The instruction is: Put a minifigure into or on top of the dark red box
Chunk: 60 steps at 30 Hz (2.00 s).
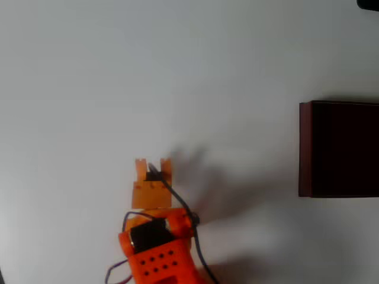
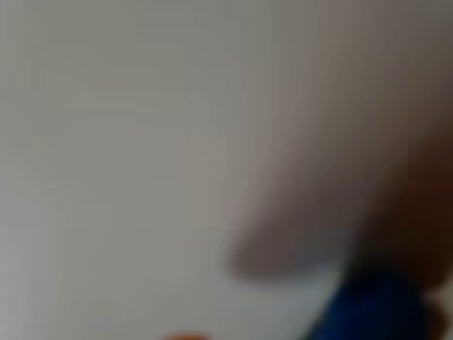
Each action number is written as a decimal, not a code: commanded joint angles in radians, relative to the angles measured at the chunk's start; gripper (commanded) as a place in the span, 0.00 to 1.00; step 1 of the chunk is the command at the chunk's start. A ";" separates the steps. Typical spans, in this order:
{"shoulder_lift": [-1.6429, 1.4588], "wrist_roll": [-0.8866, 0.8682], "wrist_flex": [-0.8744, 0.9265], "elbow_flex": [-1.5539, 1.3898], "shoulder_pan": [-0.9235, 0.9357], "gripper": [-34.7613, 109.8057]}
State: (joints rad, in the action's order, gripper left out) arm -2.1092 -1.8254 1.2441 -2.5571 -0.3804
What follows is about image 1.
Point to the black blurred object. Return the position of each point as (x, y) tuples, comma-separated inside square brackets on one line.
[(370, 4)]

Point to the light orange camera mount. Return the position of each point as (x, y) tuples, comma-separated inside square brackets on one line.
[(151, 196)]

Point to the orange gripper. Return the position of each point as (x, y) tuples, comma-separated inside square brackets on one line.
[(151, 193)]

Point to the dark red open box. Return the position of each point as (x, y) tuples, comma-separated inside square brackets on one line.
[(340, 151)]

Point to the black camera module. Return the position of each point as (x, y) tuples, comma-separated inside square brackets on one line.
[(153, 175)]

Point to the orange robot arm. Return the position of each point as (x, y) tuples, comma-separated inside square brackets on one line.
[(160, 266)]

